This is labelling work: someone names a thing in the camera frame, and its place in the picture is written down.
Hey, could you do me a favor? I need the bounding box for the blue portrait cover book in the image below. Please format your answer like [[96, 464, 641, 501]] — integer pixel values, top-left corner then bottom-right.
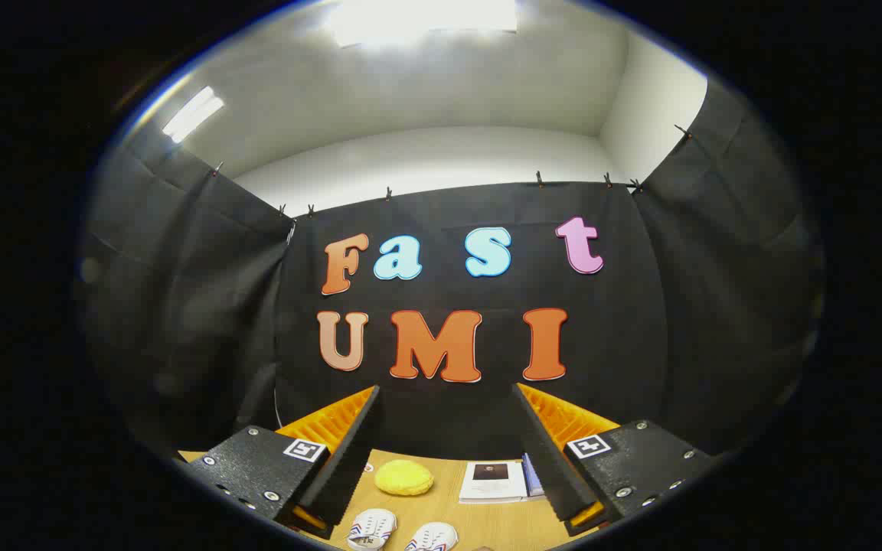
[[521, 453, 545, 498]]

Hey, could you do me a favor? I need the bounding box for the white canvas shoe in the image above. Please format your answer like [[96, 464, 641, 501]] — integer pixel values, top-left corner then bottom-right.
[[347, 508, 398, 551], [404, 522, 459, 551]]

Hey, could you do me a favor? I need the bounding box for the ceiling light panel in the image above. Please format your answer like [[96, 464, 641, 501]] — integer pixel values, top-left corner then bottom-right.
[[326, 0, 518, 48]]

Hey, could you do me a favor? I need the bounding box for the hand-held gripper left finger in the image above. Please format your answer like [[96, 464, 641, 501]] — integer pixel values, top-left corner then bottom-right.
[[181, 385, 382, 540]]

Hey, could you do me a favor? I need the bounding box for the black backdrop cloth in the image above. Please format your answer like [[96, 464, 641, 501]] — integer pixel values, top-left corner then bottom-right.
[[77, 77, 825, 460]]

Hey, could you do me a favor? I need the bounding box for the yellow plush ball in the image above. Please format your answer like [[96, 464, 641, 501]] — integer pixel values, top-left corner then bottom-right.
[[374, 459, 435, 497]]

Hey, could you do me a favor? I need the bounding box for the white book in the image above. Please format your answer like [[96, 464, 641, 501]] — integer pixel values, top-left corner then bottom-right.
[[459, 460, 530, 504]]

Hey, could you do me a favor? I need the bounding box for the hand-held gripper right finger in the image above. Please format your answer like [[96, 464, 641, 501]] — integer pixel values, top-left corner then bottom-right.
[[512, 383, 717, 536]]

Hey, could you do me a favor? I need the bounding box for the ceiling strip light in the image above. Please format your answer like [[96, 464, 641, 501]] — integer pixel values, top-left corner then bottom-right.
[[162, 86, 225, 144]]

